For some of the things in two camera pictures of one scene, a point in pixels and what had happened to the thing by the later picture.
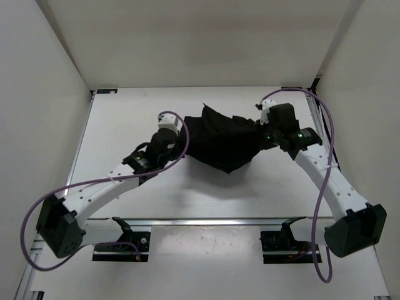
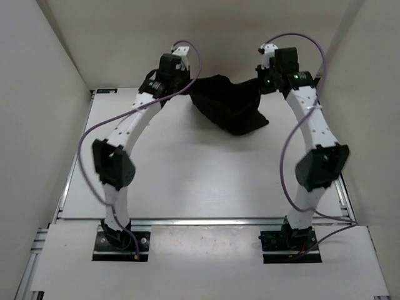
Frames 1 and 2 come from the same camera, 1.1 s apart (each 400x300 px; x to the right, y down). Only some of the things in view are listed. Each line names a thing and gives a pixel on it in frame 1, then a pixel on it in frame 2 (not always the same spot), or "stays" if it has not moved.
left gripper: (173, 158) → (186, 74)
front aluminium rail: (200, 221) stays
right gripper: (267, 145) → (260, 73)
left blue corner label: (106, 90) stays
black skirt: (222, 142) → (233, 106)
